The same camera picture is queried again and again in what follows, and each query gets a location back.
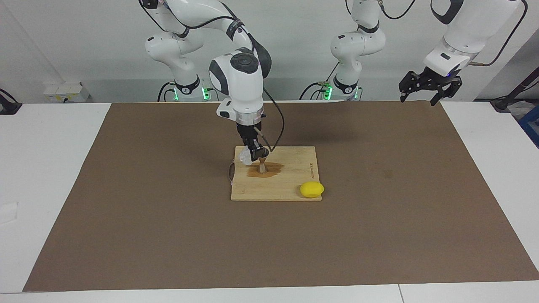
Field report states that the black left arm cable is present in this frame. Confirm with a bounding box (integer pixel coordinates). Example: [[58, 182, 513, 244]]
[[345, 0, 529, 68]]

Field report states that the black stand base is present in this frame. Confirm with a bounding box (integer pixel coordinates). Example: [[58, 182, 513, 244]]
[[0, 88, 22, 115]]

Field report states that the black tripod stand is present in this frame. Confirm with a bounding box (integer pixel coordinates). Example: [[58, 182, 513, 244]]
[[491, 66, 539, 112]]

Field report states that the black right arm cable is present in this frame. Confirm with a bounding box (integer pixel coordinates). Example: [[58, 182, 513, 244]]
[[141, 0, 286, 153]]

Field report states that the wooden cutting board, metal handle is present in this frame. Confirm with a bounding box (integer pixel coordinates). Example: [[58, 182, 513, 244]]
[[227, 146, 323, 202]]

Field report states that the black base cable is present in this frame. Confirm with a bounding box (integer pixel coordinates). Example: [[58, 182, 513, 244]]
[[157, 81, 175, 103], [299, 62, 339, 101]]

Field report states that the small clear plastic cup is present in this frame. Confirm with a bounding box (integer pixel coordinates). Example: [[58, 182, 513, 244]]
[[238, 147, 256, 166]]

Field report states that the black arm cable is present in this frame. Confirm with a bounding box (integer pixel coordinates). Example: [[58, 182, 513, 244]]
[[345, 0, 529, 68], [141, 0, 286, 153]]

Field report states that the white power strip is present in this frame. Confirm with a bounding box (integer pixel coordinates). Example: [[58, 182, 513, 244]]
[[43, 82, 90, 103]]

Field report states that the blue box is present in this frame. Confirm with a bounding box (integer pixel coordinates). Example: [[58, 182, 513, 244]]
[[517, 104, 539, 149]]

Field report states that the large brown table mat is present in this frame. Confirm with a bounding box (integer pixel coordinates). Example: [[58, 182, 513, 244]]
[[23, 101, 539, 292]]

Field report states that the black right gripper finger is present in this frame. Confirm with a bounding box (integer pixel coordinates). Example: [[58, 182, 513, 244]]
[[252, 141, 270, 162]]

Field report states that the yellow lemon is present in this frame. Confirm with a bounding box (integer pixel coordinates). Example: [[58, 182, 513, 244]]
[[300, 182, 325, 199]]

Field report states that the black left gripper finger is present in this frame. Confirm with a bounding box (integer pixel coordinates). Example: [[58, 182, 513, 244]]
[[399, 72, 422, 103], [430, 78, 462, 106]]

